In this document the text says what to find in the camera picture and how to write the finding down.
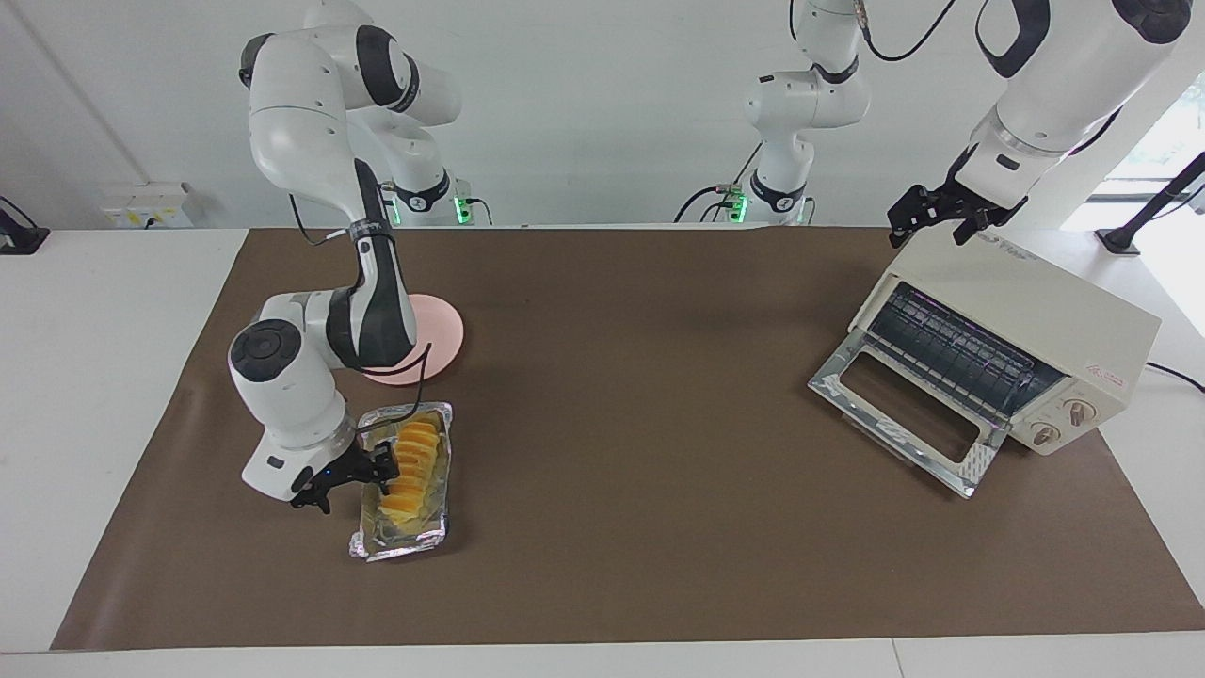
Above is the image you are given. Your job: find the black oven power cord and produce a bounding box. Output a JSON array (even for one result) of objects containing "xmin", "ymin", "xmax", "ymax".
[{"xmin": 1146, "ymin": 363, "xmax": 1205, "ymax": 394}]

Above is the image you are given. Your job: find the pink round plate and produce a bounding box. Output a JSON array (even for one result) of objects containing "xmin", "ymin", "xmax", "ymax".
[{"xmin": 362, "ymin": 293, "xmax": 465, "ymax": 386}]

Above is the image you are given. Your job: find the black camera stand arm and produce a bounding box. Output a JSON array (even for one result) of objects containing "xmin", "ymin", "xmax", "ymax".
[{"xmin": 1097, "ymin": 151, "xmax": 1205, "ymax": 256}]

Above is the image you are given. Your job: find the white wall socket box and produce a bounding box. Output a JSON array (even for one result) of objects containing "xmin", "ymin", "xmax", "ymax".
[{"xmin": 102, "ymin": 182, "xmax": 194, "ymax": 230}]

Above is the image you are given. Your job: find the cream white toaster oven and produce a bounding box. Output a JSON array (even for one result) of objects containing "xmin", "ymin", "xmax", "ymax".
[{"xmin": 847, "ymin": 226, "xmax": 1162, "ymax": 458}]

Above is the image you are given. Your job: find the brown table mat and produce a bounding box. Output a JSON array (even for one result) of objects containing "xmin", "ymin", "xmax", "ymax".
[{"xmin": 52, "ymin": 226, "xmax": 1205, "ymax": 651}]

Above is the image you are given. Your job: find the black left base cable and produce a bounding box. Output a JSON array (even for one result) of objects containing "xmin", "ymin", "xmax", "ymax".
[{"xmin": 673, "ymin": 141, "xmax": 762, "ymax": 224}]

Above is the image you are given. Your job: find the sliced golden bread loaf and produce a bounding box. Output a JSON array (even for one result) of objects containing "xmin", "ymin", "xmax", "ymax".
[{"xmin": 379, "ymin": 419, "xmax": 443, "ymax": 521}]

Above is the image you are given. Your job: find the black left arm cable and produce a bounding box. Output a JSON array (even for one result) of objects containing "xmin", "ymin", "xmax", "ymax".
[{"xmin": 789, "ymin": 0, "xmax": 961, "ymax": 64}]

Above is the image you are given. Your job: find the aluminium foil tray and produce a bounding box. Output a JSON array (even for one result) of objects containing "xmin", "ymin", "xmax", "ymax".
[{"xmin": 348, "ymin": 401, "xmax": 454, "ymax": 562}]

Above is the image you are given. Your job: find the foil-lined glass oven door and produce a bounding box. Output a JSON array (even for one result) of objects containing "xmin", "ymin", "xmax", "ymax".
[{"xmin": 808, "ymin": 331, "xmax": 1008, "ymax": 499}]

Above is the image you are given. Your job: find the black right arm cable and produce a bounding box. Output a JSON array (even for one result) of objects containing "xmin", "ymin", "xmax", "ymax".
[{"xmin": 288, "ymin": 188, "xmax": 434, "ymax": 444}]

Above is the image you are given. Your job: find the black desk stand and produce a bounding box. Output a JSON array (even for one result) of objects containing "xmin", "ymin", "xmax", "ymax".
[{"xmin": 0, "ymin": 196, "xmax": 50, "ymax": 255}]

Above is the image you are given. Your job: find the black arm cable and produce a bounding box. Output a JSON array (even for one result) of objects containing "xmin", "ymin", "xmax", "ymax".
[
  {"xmin": 789, "ymin": 0, "xmax": 961, "ymax": 64},
  {"xmin": 288, "ymin": 188, "xmax": 434, "ymax": 444}
]

